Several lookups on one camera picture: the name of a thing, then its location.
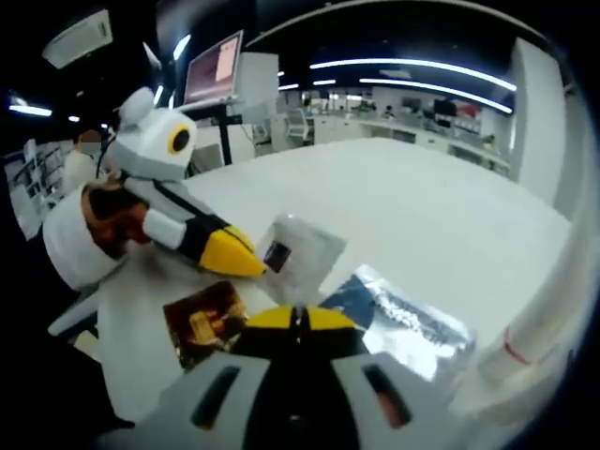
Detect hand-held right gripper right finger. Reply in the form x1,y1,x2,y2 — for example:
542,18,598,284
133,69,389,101
299,305,470,450

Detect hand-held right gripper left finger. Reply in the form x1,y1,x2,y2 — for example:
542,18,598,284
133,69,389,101
96,305,301,450

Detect gold skincare sachet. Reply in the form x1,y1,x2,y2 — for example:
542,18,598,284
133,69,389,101
162,280,249,371

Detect green foil snack packet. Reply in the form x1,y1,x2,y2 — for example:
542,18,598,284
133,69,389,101
318,264,477,381

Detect small white skincare sachet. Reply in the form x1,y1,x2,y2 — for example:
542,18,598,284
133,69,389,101
255,213,351,304

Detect white skincare tube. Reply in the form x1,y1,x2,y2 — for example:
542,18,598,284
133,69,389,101
475,224,585,399

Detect white storage rack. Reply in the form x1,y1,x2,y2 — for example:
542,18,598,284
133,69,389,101
8,140,65,212

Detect person's left hand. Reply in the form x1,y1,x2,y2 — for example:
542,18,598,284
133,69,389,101
82,182,152,259

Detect black monitor stand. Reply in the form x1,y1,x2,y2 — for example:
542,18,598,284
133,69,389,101
175,96,245,166

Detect computer monitor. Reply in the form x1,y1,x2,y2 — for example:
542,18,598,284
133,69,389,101
182,30,245,107

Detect white equipment cabinet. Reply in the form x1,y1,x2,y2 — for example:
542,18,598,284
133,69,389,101
238,51,280,123

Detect ceiling air conditioner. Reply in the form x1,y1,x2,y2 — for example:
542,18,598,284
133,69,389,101
41,8,114,70

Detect dark hanging panel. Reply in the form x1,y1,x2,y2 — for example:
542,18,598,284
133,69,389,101
157,0,257,51

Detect white mesh office chair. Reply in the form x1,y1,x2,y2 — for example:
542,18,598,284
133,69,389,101
283,107,313,144

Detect white workbench row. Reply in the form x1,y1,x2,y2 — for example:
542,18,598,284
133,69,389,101
313,112,512,177

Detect ceiling light strip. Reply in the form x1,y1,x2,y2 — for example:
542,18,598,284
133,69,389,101
308,58,517,91
360,77,512,113

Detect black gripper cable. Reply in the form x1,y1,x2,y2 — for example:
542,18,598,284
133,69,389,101
96,126,118,179

